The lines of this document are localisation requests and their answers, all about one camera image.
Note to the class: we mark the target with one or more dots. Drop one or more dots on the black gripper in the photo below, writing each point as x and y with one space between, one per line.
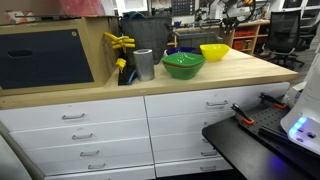
227 25

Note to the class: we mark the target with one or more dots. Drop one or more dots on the yellow plastic bowl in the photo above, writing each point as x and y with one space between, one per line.
214 51

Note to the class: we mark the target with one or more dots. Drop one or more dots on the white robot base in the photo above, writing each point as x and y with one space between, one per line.
302 123

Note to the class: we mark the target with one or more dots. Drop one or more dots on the green plastic bowl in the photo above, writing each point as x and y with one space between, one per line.
183 65

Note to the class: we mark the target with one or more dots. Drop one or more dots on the blue bowl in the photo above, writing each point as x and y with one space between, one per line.
180 49

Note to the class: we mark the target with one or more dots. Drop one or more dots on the wooden shelf unit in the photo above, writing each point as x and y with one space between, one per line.
244 38

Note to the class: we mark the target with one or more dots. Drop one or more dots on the grey plastic tote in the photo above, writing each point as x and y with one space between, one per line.
195 39

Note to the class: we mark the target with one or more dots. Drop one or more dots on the black office chair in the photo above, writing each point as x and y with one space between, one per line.
283 38

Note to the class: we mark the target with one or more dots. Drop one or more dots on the grey fabric bin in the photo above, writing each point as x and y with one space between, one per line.
148 32

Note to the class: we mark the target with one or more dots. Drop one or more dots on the silver metal cylinder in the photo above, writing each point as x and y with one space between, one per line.
144 64

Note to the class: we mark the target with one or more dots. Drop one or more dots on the black orange clamp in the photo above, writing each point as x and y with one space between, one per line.
244 117
268 99

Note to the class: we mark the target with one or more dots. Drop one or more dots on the black perforated board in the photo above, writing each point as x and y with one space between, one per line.
267 129

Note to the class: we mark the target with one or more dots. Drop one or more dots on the yellow clamp tools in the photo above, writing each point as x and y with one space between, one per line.
122 43

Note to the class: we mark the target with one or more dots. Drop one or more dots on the black tool holder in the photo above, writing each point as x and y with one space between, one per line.
127 75

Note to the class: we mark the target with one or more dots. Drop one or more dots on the white drawer cabinet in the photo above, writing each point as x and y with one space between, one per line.
134 138

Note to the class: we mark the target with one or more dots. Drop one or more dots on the wooden box with black panel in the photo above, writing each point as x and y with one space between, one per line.
56 55

